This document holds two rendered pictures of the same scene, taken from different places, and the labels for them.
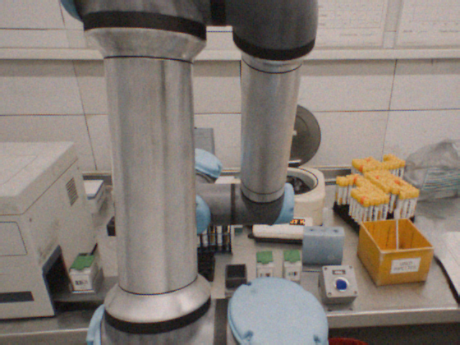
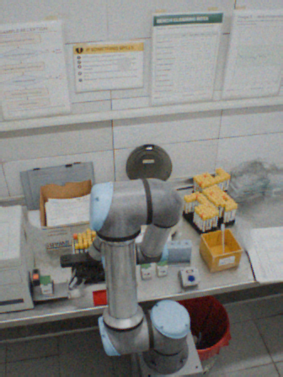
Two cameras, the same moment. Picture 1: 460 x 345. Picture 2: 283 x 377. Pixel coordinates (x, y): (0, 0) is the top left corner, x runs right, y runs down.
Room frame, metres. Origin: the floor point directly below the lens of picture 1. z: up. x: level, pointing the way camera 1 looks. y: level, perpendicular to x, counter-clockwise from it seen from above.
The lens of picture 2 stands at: (-0.35, 0.15, 2.20)
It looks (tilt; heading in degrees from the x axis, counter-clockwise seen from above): 39 degrees down; 353
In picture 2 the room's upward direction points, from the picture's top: straight up
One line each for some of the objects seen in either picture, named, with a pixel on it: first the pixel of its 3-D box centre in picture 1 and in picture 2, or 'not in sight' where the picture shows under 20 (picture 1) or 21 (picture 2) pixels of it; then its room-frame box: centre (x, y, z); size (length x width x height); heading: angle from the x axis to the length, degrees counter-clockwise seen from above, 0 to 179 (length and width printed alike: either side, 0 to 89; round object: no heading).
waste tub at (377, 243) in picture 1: (393, 250); (220, 250); (0.79, -0.31, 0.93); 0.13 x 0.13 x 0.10; 10
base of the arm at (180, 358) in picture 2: not in sight; (166, 344); (0.34, -0.01, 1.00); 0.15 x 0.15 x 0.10
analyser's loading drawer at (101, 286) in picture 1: (77, 285); (42, 290); (0.66, 0.42, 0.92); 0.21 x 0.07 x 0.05; 95
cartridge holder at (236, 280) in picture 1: (236, 277); not in sight; (0.72, 0.08, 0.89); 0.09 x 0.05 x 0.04; 5
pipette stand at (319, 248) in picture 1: (322, 247); (178, 252); (0.80, -0.13, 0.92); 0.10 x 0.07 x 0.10; 87
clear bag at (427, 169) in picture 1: (430, 164); (247, 174); (1.23, -0.56, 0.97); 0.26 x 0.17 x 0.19; 109
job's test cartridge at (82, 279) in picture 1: (85, 275); (46, 285); (0.66, 0.40, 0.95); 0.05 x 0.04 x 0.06; 5
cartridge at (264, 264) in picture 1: (264, 268); (146, 269); (0.73, 0.01, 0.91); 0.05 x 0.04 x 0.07; 5
